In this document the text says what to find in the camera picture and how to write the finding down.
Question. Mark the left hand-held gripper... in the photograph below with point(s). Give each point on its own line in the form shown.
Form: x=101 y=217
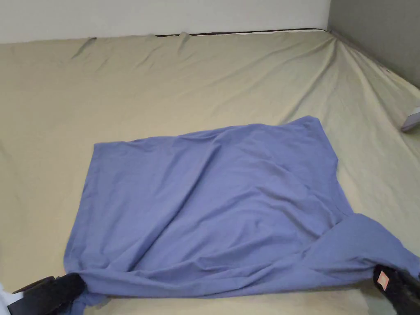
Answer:
x=388 y=285

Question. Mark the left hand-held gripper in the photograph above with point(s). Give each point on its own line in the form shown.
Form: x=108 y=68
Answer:
x=9 y=303

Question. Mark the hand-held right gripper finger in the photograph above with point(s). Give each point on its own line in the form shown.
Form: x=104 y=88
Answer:
x=411 y=283

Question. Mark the blue shirt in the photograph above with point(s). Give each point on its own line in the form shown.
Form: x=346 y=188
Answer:
x=203 y=203

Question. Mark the white grey flat device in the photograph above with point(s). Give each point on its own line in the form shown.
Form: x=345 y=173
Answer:
x=412 y=120

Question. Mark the bed with beige sheet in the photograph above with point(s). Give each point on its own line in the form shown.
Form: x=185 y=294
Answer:
x=137 y=88

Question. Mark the grey padded headboard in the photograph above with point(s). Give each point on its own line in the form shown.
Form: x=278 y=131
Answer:
x=377 y=29

